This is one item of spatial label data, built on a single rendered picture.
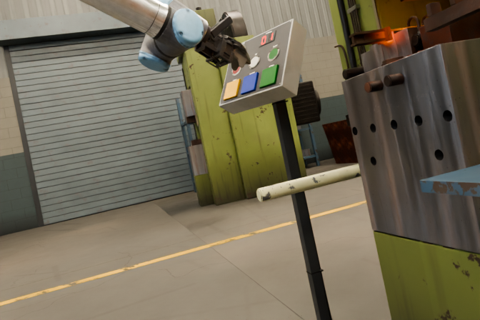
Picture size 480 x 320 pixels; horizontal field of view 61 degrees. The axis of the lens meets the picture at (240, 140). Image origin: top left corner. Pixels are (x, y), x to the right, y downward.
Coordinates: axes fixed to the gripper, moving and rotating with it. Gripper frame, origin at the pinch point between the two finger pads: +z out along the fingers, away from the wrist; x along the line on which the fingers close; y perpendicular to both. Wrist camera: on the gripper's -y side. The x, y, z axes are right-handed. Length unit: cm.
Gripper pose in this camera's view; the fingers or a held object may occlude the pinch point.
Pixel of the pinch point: (247, 59)
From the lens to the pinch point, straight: 140.9
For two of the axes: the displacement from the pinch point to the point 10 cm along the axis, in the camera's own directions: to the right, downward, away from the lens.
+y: -1.8, 9.2, -3.5
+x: 6.7, -1.5, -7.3
